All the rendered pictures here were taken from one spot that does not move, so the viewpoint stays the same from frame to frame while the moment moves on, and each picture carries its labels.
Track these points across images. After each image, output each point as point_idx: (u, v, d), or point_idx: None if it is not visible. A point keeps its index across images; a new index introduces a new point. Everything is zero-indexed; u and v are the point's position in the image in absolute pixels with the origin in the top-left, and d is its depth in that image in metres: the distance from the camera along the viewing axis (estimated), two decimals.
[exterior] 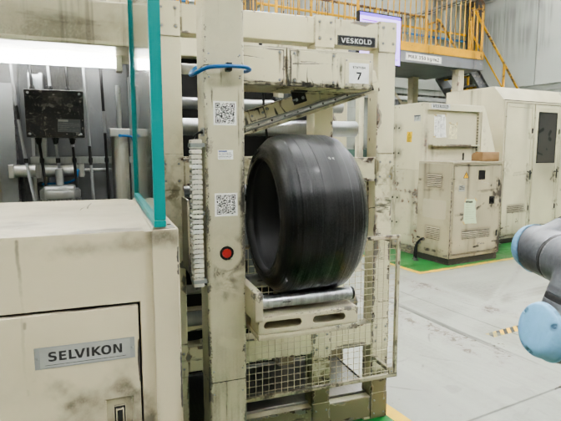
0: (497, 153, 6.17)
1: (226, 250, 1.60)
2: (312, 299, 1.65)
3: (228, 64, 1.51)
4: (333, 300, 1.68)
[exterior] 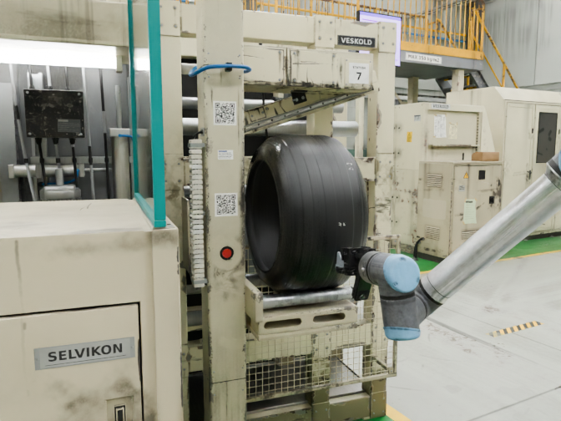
0: (497, 153, 6.17)
1: (226, 250, 1.60)
2: None
3: (228, 64, 1.51)
4: None
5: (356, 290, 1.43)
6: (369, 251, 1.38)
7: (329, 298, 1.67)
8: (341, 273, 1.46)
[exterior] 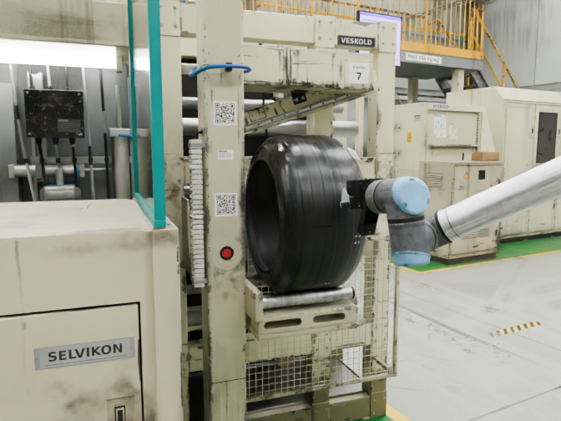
0: (497, 153, 6.17)
1: (226, 250, 1.60)
2: (309, 290, 1.67)
3: (228, 64, 1.51)
4: (332, 289, 1.68)
5: (361, 223, 1.37)
6: (376, 180, 1.33)
7: None
8: (346, 207, 1.40)
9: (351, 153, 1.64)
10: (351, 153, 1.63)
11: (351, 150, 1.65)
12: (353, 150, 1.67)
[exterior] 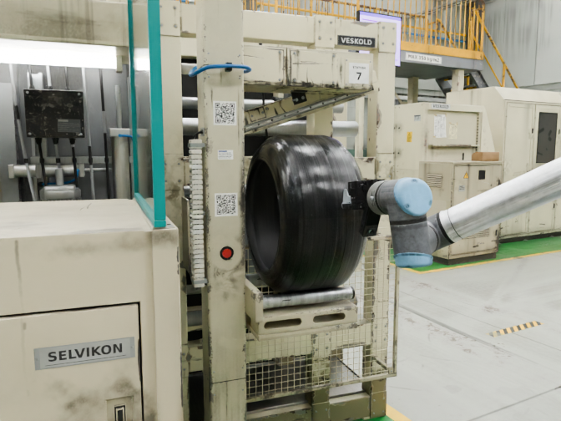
0: (497, 153, 6.17)
1: (226, 250, 1.60)
2: (312, 297, 1.65)
3: (228, 64, 1.51)
4: (334, 299, 1.68)
5: (363, 225, 1.37)
6: (378, 181, 1.32)
7: None
8: (347, 209, 1.40)
9: None
10: None
11: None
12: None
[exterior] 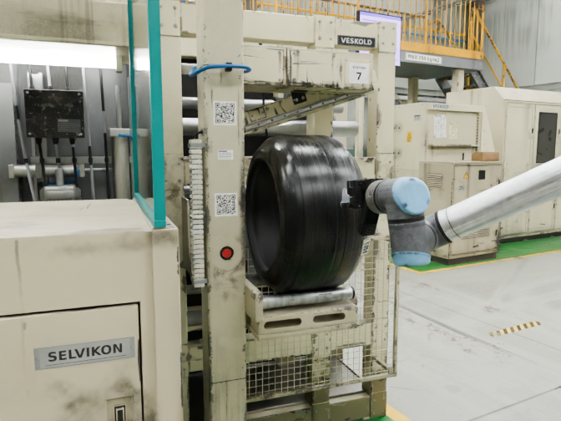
0: (497, 153, 6.17)
1: (226, 250, 1.60)
2: (310, 303, 1.66)
3: (228, 64, 1.51)
4: (331, 300, 1.70)
5: (362, 224, 1.37)
6: (376, 180, 1.33)
7: (327, 289, 1.68)
8: (346, 207, 1.40)
9: (363, 248, 1.58)
10: (363, 249, 1.59)
11: (366, 243, 1.58)
12: (370, 237, 1.59)
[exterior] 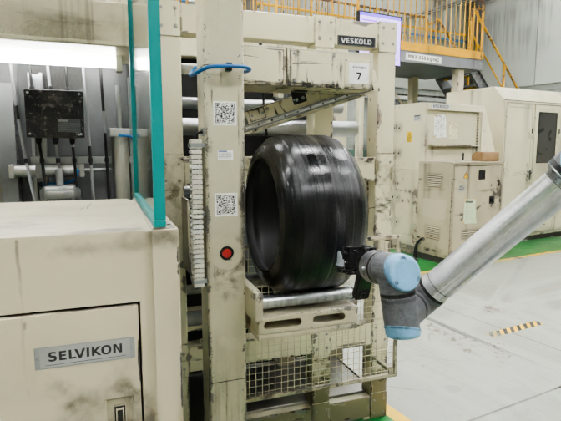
0: (497, 153, 6.17)
1: (226, 250, 1.60)
2: (308, 291, 1.68)
3: (228, 64, 1.51)
4: (331, 288, 1.69)
5: (356, 289, 1.42)
6: (370, 250, 1.38)
7: (326, 301, 1.69)
8: (341, 272, 1.45)
9: (343, 284, 1.73)
10: (343, 284, 1.73)
11: (346, 282, 1.72)
12: (352, 278, 1.71)
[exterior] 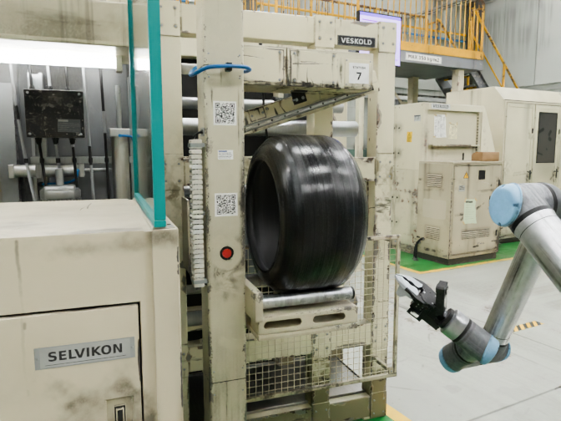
0: (497, 153, 6.17)
1: (226, 250, 1.60)
2: None
3: (228, 64, 1.51)
4: (331, 288, 1.70)
5: None
6: (437, 324, 1.59)
7: (327, 301, 1.68)
8: (428, 286, 1.59)
9: (342, 284, 1.74)
10: (342, 284, 1.74)
11: (346, 282, 1.73)
12: (351, 278, 1.72)
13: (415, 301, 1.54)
